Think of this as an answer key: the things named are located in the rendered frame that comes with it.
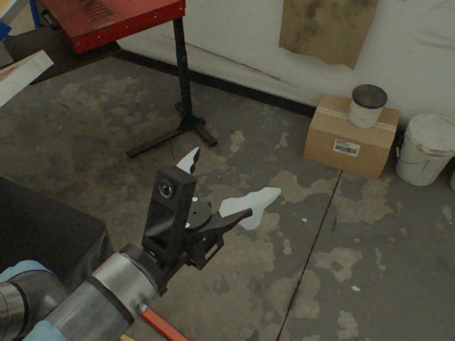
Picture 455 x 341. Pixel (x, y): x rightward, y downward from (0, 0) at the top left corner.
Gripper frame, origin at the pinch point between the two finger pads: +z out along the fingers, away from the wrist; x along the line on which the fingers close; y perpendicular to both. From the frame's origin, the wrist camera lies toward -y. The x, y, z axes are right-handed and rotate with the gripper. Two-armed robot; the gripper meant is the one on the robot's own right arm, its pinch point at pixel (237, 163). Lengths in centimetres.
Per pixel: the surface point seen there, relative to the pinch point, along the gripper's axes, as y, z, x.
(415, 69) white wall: 104, 193, -32
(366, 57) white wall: 101, 187, -60
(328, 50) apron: 94, 174, -78
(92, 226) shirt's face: 64, -2, -67
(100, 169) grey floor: 145, 52, -174
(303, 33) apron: 86, 171, -95
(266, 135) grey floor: 154, 145, -107
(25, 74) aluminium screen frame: 5, 0, -61
